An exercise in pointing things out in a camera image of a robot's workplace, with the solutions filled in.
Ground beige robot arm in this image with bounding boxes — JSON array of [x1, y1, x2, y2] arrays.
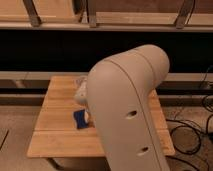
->
[[74, 44, 170, 171]]

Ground wooden table top board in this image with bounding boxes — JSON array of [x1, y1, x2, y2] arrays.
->
[[26, 75, 176, 159]]

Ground wooden shelf with metal brackets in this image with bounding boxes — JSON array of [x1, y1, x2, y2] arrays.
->
[[0, 0, 213, 32]]

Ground black floor cables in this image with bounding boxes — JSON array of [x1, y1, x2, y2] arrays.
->
[[165, 64, 213, 171]]

